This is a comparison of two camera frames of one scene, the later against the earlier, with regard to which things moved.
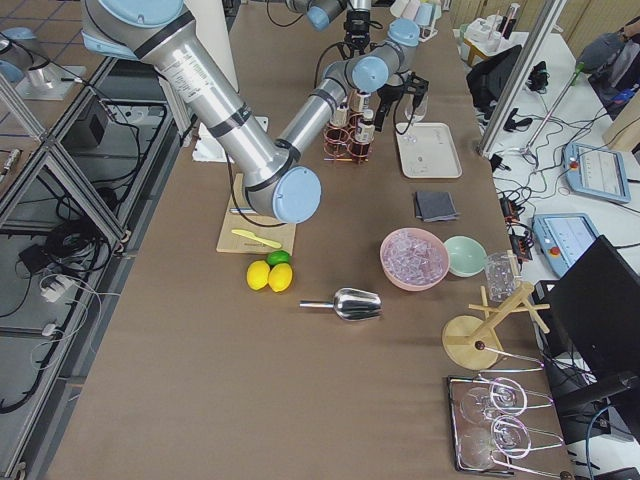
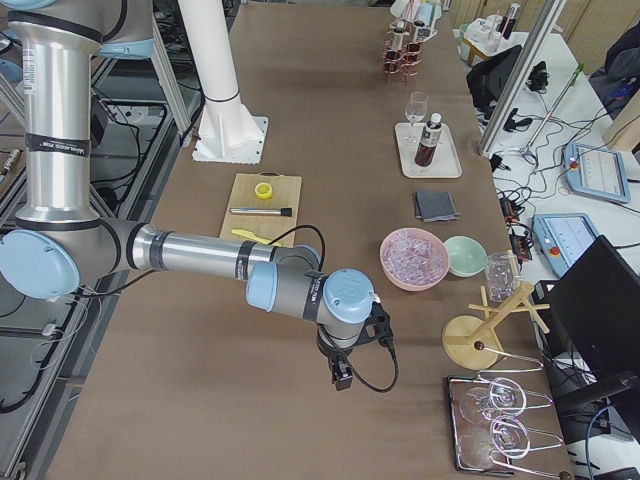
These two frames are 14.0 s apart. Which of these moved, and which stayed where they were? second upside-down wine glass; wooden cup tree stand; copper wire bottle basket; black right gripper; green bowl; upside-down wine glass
Moved: copper wire bottle basket; black right gripper
Stayed: upside-down wine glass; green bowl; wooden cup tree stand; second upside-down wine glass
